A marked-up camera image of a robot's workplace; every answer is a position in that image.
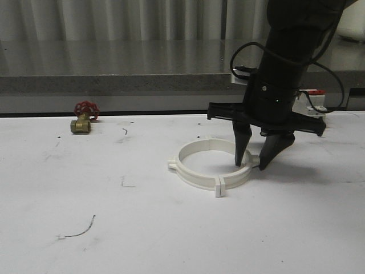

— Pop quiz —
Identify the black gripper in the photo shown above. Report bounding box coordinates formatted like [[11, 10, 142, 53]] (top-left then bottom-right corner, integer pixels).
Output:
[[207, 72, 326, 170]]

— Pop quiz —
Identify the white half pipe clamp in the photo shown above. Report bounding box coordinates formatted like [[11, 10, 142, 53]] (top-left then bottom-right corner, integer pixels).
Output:
[[167, 138, 225, 198], [203, 138, 259, 197]]

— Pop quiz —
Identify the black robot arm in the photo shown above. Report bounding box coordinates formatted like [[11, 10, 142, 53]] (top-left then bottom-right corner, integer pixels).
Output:
[[208, 1, 351, 170]]

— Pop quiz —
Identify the grey stone counter ledge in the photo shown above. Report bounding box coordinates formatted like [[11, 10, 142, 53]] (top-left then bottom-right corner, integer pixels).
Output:
[[0, 38, 365, 112]]

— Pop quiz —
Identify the white object on counter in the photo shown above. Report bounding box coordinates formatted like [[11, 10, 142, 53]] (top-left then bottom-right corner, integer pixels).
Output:
[[336, 0, 364, 42]]

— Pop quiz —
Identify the brass valve red handwheel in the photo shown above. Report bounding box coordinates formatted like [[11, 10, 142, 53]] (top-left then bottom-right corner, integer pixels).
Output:
[[70, 100, 100, 134]]

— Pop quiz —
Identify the white circuit breaker red switch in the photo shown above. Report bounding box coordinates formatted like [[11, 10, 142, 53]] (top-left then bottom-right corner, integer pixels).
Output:
[[292, 89, 327, 118]]

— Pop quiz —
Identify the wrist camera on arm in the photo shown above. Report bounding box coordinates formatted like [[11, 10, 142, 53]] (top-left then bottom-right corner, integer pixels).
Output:
[[231, 66, 254, 86]]

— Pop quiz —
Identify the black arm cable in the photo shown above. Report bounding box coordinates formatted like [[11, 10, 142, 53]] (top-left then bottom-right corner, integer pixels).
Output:
[[229, 0, 346, 114]]

